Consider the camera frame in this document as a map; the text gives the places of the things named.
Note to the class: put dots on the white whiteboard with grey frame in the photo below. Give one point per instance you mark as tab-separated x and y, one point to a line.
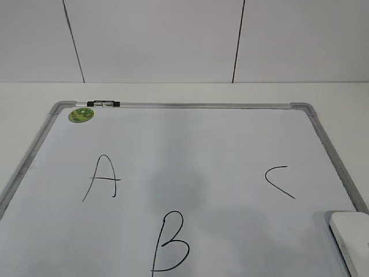
177	190

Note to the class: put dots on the round green sticker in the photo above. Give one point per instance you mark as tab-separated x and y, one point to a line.
81	115

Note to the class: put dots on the white whiteboard eraser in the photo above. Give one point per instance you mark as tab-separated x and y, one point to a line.
350	230

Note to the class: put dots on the black and silver marker clip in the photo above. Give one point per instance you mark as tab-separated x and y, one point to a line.
103	103

